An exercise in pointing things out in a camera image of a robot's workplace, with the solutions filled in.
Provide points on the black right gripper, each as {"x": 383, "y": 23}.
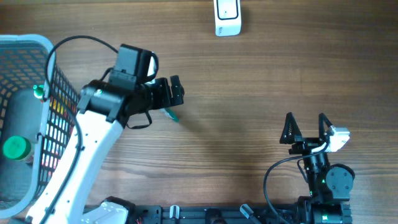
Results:
{"x": 304, "y": 144}

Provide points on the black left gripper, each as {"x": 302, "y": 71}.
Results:
{"x": 164, "y": 97}

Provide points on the green 3M glove package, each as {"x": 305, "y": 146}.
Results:
{"x": 170, "y": 114}

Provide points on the white jar green lid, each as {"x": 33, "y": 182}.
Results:
{"x": 18, "y": 148}

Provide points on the yellow bottle green cap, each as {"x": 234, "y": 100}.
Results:
{"x": 39, "y": 91}

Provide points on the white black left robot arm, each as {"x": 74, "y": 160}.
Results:
{"x": 103, "y": 113}

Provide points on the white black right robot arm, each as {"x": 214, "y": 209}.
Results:
{"x": 329, "y": 185}

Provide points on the white barcode scanner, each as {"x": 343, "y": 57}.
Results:
{"x": 228, "y": 20}

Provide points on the grey plastic mesh basket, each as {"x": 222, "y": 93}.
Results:
{"x": 46, "y": 125}

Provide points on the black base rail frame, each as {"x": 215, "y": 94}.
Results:
{"x": 217, "y": 214}

